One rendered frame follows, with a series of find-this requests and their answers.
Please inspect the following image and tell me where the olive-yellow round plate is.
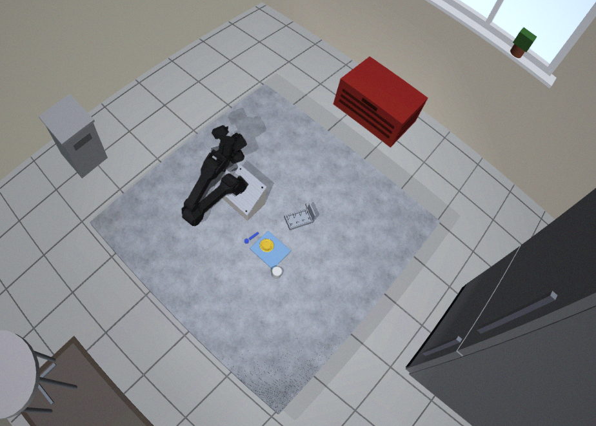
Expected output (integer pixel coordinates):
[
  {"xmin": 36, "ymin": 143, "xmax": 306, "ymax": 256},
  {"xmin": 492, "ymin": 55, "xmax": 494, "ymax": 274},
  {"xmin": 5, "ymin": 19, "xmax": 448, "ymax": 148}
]
[{"xmin": 259, "ymin": 239, "xmax": 273, "ymax": 252}]

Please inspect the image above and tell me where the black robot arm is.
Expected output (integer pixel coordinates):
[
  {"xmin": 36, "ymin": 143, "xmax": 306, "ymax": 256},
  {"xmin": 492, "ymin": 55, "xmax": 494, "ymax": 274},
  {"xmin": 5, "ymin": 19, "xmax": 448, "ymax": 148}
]
[{"xmin": 182, "ymin": 133, "xmax": 248, "ymax": 226}]

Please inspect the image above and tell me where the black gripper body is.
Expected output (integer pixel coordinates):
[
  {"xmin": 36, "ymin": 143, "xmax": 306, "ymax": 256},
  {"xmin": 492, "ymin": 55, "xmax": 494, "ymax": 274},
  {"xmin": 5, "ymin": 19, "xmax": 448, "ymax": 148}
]
[{"xmin": 212, "ymin": 125, "xmax": 244, "ymax": 164}]

